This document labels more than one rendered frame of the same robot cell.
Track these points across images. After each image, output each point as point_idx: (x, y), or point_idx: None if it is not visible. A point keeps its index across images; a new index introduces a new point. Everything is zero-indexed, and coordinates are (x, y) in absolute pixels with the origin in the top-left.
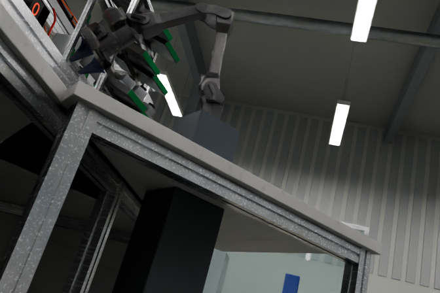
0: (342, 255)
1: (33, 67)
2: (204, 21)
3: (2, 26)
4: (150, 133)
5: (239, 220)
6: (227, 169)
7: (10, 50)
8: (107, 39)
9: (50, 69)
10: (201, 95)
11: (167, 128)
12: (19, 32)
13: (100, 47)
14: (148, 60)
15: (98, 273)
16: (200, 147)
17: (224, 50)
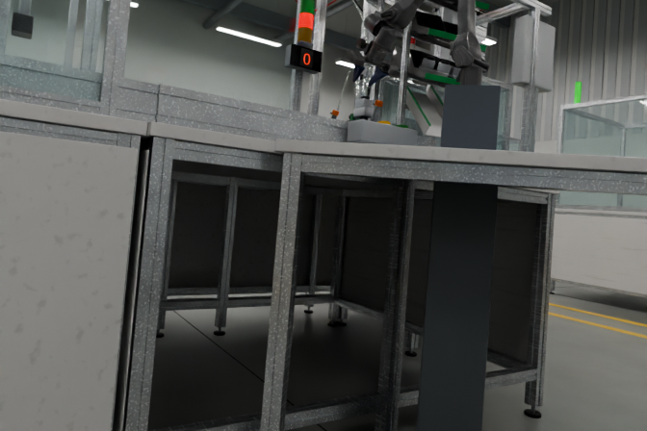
0: (638, 192)
1: (240, 147)
2: None
3: (196, 139)
4: (343, 154)
5: None
6: (429, 155)
7: (218, 145)
8: (372, 48)
9: (257, 139)
10: None
11: (357, 143)
12: (213, 134)
13: (369, 59)
14: (437, 34)
15: None
16: (395, 146)
17: (468, 2)
